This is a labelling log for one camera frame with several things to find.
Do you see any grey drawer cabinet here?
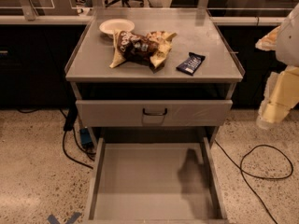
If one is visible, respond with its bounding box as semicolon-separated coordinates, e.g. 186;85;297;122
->
66;8;244;141

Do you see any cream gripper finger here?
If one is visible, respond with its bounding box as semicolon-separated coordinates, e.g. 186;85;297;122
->
255;26;280;51
256;66;299;130

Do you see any black drawer handle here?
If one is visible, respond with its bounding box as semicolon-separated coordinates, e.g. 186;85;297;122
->
142;108;168;117

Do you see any open middle drawer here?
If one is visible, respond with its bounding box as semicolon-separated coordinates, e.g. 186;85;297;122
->
83;139;229;224

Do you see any closed top drawer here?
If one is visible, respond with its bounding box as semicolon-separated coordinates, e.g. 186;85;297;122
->
76;100;233;127

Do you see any white paper bowl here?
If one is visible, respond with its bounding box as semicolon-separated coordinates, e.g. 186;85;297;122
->
99;19;135;38

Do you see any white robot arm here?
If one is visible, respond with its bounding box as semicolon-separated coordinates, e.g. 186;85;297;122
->
255;5;299;130

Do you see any blue power adapter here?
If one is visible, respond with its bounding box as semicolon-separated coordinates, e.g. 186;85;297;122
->
79;128;93;148

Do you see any black floor cable right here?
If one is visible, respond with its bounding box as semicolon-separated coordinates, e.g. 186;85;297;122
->
214;138;294;224

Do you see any brown chip bag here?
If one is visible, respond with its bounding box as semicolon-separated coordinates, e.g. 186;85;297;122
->
109;30;177;68

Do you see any black floor cable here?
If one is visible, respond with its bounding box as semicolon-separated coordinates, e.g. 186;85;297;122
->
214;138;294;224
59;108;97;170

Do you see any dark blue snack bar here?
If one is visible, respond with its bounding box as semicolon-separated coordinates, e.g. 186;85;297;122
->
176;52;206;76

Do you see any black floor cable left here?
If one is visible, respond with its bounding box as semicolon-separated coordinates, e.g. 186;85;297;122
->
59;108;97;170

